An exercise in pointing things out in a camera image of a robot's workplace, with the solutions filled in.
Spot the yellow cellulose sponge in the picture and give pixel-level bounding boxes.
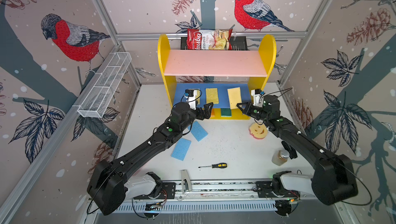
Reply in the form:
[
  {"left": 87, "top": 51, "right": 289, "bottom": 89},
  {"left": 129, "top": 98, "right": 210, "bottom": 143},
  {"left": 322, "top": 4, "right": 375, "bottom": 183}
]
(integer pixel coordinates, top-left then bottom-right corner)
[{"left": 205, "top": 88, "right": 219, "bottom": 104}]

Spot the pale yellow sponge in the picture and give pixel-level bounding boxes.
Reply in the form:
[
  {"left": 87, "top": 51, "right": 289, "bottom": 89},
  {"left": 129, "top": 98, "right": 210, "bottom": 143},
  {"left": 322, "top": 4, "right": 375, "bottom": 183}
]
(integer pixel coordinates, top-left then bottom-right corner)
[{"left": 227, "top": 87, "right": 242, "bottom": 110}]

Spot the dark green scouring sponge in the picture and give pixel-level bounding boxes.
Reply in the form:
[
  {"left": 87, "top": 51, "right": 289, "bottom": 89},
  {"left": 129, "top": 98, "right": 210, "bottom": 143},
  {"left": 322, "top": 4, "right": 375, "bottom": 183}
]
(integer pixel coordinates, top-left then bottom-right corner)
[{"left": 221, "top": 108, "right": 232, "bottom": 117}]

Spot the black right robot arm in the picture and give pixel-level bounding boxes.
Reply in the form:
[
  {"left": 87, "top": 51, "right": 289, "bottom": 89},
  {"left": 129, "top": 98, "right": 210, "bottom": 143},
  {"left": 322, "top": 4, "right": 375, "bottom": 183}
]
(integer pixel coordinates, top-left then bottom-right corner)
[{"left": 237, "top": 95, "right": 358, "bottom": 205}]

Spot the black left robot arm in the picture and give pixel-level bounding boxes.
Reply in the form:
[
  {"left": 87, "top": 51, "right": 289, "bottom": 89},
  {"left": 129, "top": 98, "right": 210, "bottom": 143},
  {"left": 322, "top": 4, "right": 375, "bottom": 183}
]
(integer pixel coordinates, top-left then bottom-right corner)
[{"left": 87, "top": 102, "right": 213, "bottom": 215}]

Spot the yellow wooden shelf unit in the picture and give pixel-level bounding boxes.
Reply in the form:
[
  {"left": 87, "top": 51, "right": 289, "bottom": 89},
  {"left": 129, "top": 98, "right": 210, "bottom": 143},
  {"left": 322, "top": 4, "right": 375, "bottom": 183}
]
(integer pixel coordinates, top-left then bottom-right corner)
[{"left": 158, "top": 34, "right": 276, "bottom": 120}]

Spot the blue sponge upper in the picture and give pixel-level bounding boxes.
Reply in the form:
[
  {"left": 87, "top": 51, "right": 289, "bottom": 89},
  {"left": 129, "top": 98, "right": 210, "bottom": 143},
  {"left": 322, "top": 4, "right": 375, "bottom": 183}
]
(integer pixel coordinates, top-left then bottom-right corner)
[{"left": 188, "top": 121, "right": 208, "bottom": 141}]

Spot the blue sponge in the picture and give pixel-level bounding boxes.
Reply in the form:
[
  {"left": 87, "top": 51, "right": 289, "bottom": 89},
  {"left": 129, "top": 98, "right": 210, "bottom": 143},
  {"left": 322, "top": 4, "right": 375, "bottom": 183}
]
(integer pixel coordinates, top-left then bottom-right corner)
[
  {"left": 188, "top": 121, "right": 208, "bottom": 141},
  {"left": 171, "top": 138, "right": 191, "bottom": 161}
]

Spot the yellow smiley face sponge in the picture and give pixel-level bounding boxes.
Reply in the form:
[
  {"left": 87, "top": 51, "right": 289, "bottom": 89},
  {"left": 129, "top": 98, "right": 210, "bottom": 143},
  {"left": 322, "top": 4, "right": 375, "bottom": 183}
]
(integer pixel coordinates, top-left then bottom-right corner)
[{"left": 249, "top": 123, "right": 268, "bottom": 139}]

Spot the blue sponge lower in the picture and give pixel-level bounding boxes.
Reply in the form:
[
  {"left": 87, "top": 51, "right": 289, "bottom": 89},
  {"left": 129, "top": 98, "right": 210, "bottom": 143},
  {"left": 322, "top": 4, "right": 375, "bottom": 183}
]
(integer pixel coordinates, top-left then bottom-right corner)
[{"left": 171, "top": 138, "right": 191, "bottom": 161}]

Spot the small amber glass jar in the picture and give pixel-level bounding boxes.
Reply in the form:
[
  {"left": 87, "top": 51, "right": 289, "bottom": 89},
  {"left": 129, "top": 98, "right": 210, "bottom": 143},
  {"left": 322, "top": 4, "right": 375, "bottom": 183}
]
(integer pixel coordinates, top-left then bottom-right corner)
[{"left": 272, "top": 149, "right": 290, "bottom": 166}]

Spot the black yellow screwdriver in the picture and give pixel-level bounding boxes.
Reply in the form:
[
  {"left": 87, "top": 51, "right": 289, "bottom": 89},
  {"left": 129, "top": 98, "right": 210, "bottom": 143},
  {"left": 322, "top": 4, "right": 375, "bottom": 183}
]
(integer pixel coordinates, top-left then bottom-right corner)
[{"left": 199, "top": 163, "right": 228, "bottom": 169}]

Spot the red cassava chips bag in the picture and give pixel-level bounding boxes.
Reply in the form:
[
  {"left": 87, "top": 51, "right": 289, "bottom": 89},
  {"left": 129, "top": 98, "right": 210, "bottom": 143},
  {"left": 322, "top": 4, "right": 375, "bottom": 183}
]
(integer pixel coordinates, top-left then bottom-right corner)
[{"left": 187, "top": 29, "right": 233, "bottom": 50}]

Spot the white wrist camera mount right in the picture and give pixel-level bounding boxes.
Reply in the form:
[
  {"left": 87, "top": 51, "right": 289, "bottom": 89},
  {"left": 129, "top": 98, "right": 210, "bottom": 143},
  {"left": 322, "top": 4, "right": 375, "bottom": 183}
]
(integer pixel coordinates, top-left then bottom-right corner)
[{"left": 251, "top": 89, "right": 265, "bottom": 106}]

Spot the grey metal bracket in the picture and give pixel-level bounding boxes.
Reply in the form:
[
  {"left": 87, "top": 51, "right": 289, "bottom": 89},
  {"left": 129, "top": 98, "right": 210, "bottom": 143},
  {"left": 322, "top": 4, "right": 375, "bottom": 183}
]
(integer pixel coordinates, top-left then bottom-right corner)
[{"left": 180, "top": 169, "right": 192, "bottom": 194}]

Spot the aluminium rail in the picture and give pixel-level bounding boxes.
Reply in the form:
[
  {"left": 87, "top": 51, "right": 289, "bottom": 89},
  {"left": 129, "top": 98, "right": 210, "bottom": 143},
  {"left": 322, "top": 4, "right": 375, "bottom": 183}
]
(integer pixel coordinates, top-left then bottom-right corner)
[{"left": 89, "top": 179, "right": 344, "bottom": 201}]

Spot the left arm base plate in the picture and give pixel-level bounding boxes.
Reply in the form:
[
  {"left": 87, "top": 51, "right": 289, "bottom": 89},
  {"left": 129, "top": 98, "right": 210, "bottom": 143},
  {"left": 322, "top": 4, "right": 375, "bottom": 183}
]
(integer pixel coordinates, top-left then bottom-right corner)
[{"left": 146, "top": 182, "right": 176, "bottom": 200}]

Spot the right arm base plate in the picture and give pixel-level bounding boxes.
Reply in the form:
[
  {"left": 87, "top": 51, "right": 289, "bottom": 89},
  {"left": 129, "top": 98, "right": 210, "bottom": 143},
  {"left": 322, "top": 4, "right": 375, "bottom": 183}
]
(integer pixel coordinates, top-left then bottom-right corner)
[{"left": 253, "top": 180, "right": 300, "bottom": 198}]

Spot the white wire mesh basket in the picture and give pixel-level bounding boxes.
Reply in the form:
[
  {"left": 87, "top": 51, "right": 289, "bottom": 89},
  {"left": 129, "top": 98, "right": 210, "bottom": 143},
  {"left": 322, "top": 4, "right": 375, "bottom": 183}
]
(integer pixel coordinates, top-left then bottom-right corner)
[{"left": 77, "top": 52, "right": 132, "bottom": 118}]

